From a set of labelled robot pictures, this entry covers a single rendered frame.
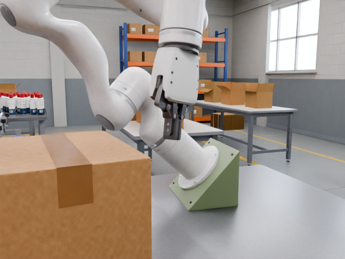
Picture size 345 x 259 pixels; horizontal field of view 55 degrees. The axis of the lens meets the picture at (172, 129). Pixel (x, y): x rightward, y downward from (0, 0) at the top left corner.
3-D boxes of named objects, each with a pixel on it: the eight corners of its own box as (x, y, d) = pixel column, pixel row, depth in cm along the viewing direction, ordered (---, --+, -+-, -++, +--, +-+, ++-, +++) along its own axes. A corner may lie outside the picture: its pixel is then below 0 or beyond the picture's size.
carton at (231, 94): (214, 104, 580) (215, 81, 574) (236, 103, 593) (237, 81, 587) (224, 105, 543) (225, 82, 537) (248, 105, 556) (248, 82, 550)
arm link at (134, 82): (145, 150, 116) (92, 104, 109) (171, 112, 125) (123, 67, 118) (161, 145, 106) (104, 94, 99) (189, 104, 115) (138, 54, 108)
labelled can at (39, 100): (43, 116, 315) (42, 94, 312) (37, 116, 313) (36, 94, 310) (43, 115, 320) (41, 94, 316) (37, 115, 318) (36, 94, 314)
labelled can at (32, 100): (36, 115, 317) (35, 94, 314) (31, 116, 315) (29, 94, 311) (35, 115, 322) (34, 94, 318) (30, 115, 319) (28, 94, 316)
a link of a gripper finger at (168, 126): (168, 105, 66) (165, 139, 66) (157, 103, 64) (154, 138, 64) (180, 105, 64) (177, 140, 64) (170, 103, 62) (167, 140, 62)
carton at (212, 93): (198, 101, 632) (198, 81, 627) (222, 100, 653) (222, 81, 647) (207, 103, 600) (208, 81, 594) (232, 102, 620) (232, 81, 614)
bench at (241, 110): (187, 139, 672) (188, 100, 660) (223, 136, 699) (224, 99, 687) (247, 166, 468) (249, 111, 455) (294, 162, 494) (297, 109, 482)
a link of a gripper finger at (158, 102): (168, 66, 64) (179, 88, 67) (147, 92, 60) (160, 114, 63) (172, 65, 63) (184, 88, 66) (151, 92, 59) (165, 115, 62)
